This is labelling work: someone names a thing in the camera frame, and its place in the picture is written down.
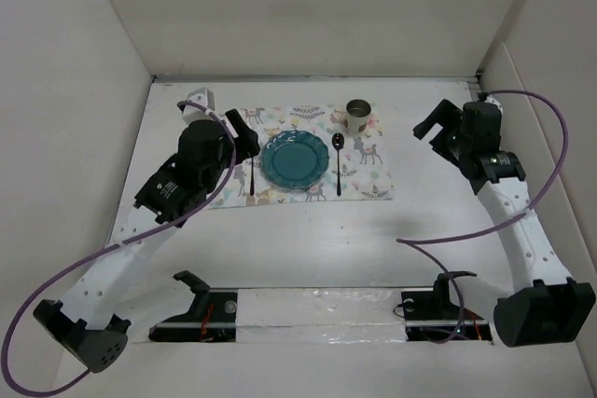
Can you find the black metal fork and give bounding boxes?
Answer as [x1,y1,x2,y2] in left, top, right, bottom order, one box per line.
[249,157,255,197]

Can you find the teal ceramic plate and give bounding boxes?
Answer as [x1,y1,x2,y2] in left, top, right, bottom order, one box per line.
[260,130,330,190]

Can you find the floral animal print napkin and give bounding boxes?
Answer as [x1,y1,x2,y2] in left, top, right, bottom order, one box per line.
[209,104,394,209]

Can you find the black metal spoon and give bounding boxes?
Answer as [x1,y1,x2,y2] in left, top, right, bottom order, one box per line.
[332,132,345,197]

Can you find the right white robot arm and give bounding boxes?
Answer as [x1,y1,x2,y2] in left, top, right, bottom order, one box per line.
[413,94,596,347]

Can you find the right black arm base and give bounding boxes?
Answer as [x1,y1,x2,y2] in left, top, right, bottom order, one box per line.
[393,273,493,343]

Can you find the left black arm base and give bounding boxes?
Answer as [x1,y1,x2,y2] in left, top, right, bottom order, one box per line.
[148,270,239,343]

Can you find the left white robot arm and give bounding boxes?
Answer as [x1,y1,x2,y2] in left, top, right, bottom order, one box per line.
[34,109,259,373]

